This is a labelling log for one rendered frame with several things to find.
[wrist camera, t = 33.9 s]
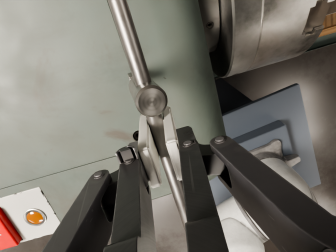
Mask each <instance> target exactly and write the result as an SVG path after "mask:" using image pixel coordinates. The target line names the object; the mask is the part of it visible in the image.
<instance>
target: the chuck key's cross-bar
mask: <svg viewBox="0 0 336 252"><path fill-rule="evenodd" d="M107 1H108V4H109V7H110V10H111V13H112V16H113V19H114V22H115V25H116V28H117V31H118V34H119V37H120V40H121V43H122V46H123V49H124V52H125V55H126V58H127V61H128V64H129V67H130V70H131V73H132V76H133V79H134V82H135V85H136V87H137V86H138V85H140V84H143V83H146V82H151V81H152V80H151V77H150V74H149V71H148V67H147V64H146V61H145V58H144V54H143V51H142V48H141V44H140V41H139V38H138V35H137V31H136V28H135V25H134V22H133V18H132V15H131V12H130V8H129V5H128V2H127V0H107ZM146 119H147V122H148V124H149V127H150V130H151V133H152V136H153V139H154V142H155V145H156V148H157V151H158V154H159V157H160V160H161V163H162V166H163V169H164V172H165V175H166V178H167V181H168V183H169V186H170V189H171V192H172V195H173V198H174V201H175V204H176V207H177V209H178V212H179V215H180V218H181V221H182V224H183V227H184V230H185V231H186V229H185V223H186V222H187V217H186V208H185V199H184V190H183V182H182V180H180V181H179V180H177V177H176V174H175V171H174V168H173V164H172V161H171V158H170V155H169V152H168V149H167V146H166V140H165V131H164V122H163V116H162V114H160V115H158V116H155V117H147V116H146Z"/></svg>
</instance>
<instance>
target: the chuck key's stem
mask: <svg viewBox="0 0 336 252"><path fill-rule="evenodd" d="M127 76H128V79H129V84H128V88H129V91H130V94H131V96H132V98H133V101H134V103H135V106H136V108H137V110H138V111H139V112H140V113H141V114H142V115H144V116H146V117H156V116H158V115H160V114H161V113H162V112H163V111H164V110H165V109H166V107H167V104H168V97H167V94H166V93H165V91H164V90H163V89H162V88H161V87H160V86H159V85H158V84H156V83H155V82H154V81H153V80H152V79H151V81H149V82H144V83H142V84H140V85H138V86H136V84H135V81H134V78H133V75H132V73H131V72H130V73H128V74H127Z"/></svg>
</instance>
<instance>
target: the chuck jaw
mask: <svg viewBox="0 0 336 252"><path fill-rule="evenodd" d="M333 13H336V0H334V1H331V2H326V1H325V0H317V1H316V5H315V6H314V7H311V8H310V11H309V14H308V18H307V21H306V24H305V27H304V30H303V31H304V32H305V33H308V32H311V31H312V30H313V28H314V27H317V26H320V25H323V22H324V20H325V17H326V16H327V15H330V14H333Z"/></svg>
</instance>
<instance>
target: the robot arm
mask: <svg viewBox="0 0 336 252"><path fill-rule="evenodd" d="M162 117H163V126H164V135H165V144H166V147H167V150H168V153H169V156H170V159H171V162H172V166H173V169H174V172H175V175H176V178H177V180H179V181H182V185H183V194H184V203H185V212H186V221H187V222H186V223H185V233H186V243H187V252H265V247H264V244H263V243H265V242H266V241H268V240H271V241H272V243H273V244H274V245H275V246H276V247H277V249H278V250H279V251H280V252H336V216H335V215H332V214H331V213H329V212H328V211H327V210H325V209H324V208H323V207H321V206H320V205H319V204H318V202H317V199H316V197H315V195H314V194H313V192H312V190H311V188H310V187H309V185H308V184H307V183H306V182H305V181H304V179H303V178H302V177H301V176H300V175H299V174H298V173H297V172H296V171H295V170H294V169H292V168H291V167H293V166H294V165H296V164H297V163H299V162H300V161H301V159H300V157H299V155H298V154H291V155H287V156H283V153H282V143H281V141H280V140H279V139H273V140H272V141H270V142H269V143H267V144H265V145H262V146H260V147H257V148H255V149H253V150H250V151H247V150H246V149H245V148H243V147H242V146H241V145H240V144H238V143H237V142H236V141H234V140H233V139H232V138H230V137H229V136H225V135H219V136H217V137H214V138H212V139H211V140H210V142H209V143H210V144H199V143H198V141H197V140H196V137H195V135H194V132H193V129H192V128H191V127H190V126H185V127H181V128H178V129H177V128H176V124H175V121H174V118H173V114H172V111H171V107H169V106H167V107H166V108H165V110H164V111H163V112H162ZM115 155H116V157H117V160H118V162H119V169H118V170H116V171H114V172H112V173H109V171H108V170H106V169H103V170H99V171H96V172H95V173H94V174H92V175H91V177H90V178H89V179H88V181H87V182H86V184H85V185H84V187H83V188H82V190H81V191H80V193H79V195H78V196H77V198H76V199H75V201H74V202H73V204H72V205H71V207H70V208H69V210H68V211H67V213H66V215H65V216H64V218H63V219H62V221H61V222H60V224H59V225H58V227H57V228H56V230H55V231H54V233H53V235H52V236H51V238H50V239H49V241H48V242H47V244H46V245H45V247H44V248H43V250H42V251H41V252H157V247H156V237H155V227H154V217H153V206H152V196H151V189H150V187H152V188H157V187H160V186H161V184H162V180H161V170H160V160H159V153H158V150H157V147H156V144H155V141H154V138H153V135H152V132H151V129H150V126H149V124H148V121H147V118H146V116H144V115H142V114H141V115H140V119H139V133H138V141H134V142H131V143H129V144H128V146H125V147H122V148H120V149H119V150H118V151H117V152H116V153H115ZM213 175H217V176H218V179H219V180H220V181H221V182H222V183H223V185H224V186H225V187H226V188H227V189H228V190H229V192H230V193H231V194H232V196H231V197H229V198H228V199H226V200H224V201H223V202H221V203H219V204H218V205H217V206H216V204H215V200H214V197H213V193H212V189H211V186H210V182H209V179H208V176H213ZM149 185H150V186H149ZM110 238H111V241H110ZM109 241H110V245H108V243H109Z"/></svg>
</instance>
